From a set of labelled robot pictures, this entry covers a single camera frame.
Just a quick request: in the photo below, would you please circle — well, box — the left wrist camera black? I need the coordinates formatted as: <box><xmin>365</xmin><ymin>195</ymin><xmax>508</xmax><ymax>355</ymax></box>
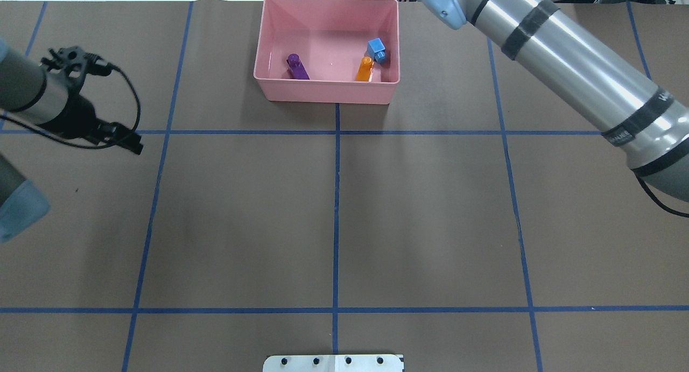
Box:
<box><xmin>40</xmin><ymin>46</ymin><xmax>115</xmax><ymax>90</ymax></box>

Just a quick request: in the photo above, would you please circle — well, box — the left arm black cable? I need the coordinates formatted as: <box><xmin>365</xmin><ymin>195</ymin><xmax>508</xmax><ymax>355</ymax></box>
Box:
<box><xmin>43</xmin><ymin>64</ymin><xmax>142</xmax><ymax>150</ymax></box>

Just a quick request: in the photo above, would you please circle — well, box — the pink plastic box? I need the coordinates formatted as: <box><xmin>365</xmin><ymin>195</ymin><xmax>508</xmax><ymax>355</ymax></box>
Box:
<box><xmin>253</xmin><ymin>0</ymin><xmax>401</xmax><ymax>105</ymax></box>

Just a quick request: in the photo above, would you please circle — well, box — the purple block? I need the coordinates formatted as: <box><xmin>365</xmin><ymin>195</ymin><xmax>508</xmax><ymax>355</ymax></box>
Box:
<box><xmin>286</xmin><ymin>53</ymin><xmax>310</xmax><ymax>80</ymax></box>

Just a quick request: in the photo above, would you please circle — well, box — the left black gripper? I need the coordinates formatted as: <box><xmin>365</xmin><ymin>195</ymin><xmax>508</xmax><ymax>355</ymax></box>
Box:
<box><xmin>51</xmin><ymin>93</ymin><xmax>144</xmax><ymax>155</ymax></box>

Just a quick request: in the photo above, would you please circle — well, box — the small blue block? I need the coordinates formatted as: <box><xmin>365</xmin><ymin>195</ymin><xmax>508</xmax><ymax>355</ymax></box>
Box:
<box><xmin>366</xmin><ymin>38</ymin><xmax>388</xmax><ymax>65</ymax></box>

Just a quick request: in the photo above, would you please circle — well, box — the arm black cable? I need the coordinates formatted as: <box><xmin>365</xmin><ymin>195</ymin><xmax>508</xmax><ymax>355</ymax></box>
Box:
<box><xmin>43</xmin><ymin>64</ymin><xmax>142</xmax><ymax>150</ymax></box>
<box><xmin>635</xmin><ymin>174</ymin><xmax>689</xmax><ymax>219</ymax></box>

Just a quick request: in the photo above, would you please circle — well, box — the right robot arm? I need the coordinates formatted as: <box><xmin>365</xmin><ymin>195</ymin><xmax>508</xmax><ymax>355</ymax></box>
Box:
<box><xmin>421</xmin><ymin>0</ymin><xmax>688</xmax><ymax>202</ymax></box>

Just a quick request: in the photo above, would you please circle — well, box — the white pedestal column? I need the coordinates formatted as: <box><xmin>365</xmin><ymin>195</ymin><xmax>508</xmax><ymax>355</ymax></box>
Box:
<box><xmin>262</xmin><ymin>353</ymin><xmax>405</xmax><ymax>371</ymax></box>

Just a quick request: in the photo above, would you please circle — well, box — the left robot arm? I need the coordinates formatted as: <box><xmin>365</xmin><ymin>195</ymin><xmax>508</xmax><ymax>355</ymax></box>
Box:
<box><xmin>1</xmin><ymin>40</ymin><xmax>143</xmax><ymax>243</ymax></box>

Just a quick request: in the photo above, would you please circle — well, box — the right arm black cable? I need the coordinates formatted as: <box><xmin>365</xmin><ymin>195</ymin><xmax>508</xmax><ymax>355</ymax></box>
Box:
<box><xmin>635</xmin><ymin>174</ymin><xmax>689</xmax><ymax>219</ymax></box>

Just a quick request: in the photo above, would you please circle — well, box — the orange block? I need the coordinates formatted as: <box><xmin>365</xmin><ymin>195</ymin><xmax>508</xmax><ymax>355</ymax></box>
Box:
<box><xmin>355</xmin><ymin>55</ymin><xmax>376</xmax><ymax>82</ymax></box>

